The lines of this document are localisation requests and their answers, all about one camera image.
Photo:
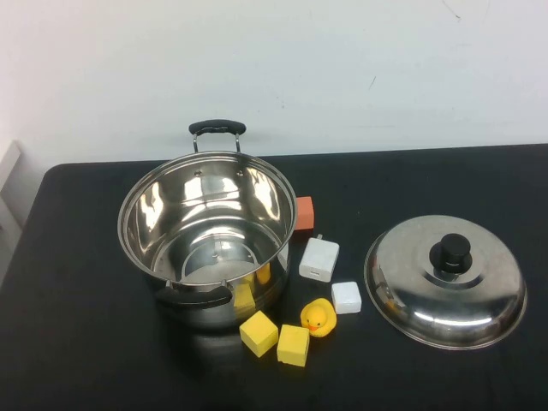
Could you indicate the stainless steel lid black knob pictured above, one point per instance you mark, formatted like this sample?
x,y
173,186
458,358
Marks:
x,y
406,278

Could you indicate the yellow cube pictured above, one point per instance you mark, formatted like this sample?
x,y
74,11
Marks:
x,y
293,346
258,334

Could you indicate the white cube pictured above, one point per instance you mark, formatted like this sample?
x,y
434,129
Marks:
x,y
346,298

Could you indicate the orange block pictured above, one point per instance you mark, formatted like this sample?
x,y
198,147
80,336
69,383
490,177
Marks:
x,y
305,214

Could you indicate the white USB charger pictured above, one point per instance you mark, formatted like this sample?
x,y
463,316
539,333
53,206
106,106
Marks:
x,y
319,259

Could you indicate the yellow rubber duck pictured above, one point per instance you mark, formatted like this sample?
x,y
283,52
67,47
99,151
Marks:
x,y
319,317

